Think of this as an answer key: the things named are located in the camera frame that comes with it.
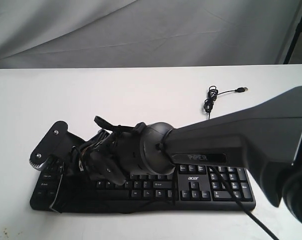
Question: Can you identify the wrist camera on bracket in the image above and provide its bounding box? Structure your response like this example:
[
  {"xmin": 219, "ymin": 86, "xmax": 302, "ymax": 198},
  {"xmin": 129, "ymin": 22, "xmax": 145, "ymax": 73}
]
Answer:
[{"xmin": 29, "ymin": 120, "xmax": 84, "ymax": 171}]

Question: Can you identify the black acer keyboard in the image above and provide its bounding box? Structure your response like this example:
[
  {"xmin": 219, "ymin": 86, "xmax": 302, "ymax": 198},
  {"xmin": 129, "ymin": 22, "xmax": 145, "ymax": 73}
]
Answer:
[{"xmin": 29, "ymin": 159, "xmax": 257, "ymax": 215}]

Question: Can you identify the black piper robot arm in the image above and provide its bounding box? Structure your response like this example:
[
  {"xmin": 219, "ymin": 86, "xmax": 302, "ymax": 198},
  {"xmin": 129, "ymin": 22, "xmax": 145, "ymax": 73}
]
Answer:
[{"xmin": 74, "ymin": 86, "xmax": 302, "ymax": 223}]

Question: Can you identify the black USB cable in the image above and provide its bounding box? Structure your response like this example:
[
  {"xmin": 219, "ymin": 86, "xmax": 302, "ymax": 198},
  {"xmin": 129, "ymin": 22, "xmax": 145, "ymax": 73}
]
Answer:
[{"xmin": 203, "ymin": 85, "xmax": 249, "ymax": 121}]

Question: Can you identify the grey backdrop cloth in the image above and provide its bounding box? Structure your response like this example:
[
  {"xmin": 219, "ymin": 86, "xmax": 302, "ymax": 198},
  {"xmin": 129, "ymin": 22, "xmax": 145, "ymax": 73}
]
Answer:
[{"xmin": 0, "ymin": 0, "xmax": 302, "ymax": 69}]

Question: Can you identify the black tripod stand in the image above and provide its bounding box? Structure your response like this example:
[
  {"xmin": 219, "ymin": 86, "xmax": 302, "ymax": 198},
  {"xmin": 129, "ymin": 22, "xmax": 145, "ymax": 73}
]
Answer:
[{"xmin": 283, "ymin": 15, "xmax": 302, "ymax": 65}]

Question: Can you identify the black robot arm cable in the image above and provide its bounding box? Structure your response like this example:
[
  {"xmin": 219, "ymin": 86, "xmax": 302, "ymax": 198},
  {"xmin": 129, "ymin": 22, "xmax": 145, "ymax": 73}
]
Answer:
[{"xmin": 140, "ymin": 159, "xmax": 278, "ymax": 240}]

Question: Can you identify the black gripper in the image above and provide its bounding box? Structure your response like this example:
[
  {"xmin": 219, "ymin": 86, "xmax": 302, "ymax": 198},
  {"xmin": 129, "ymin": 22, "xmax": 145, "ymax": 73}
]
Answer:
[{"xmin": 65, "ymin": 129, "xmax": 125, "ymax": 186}]

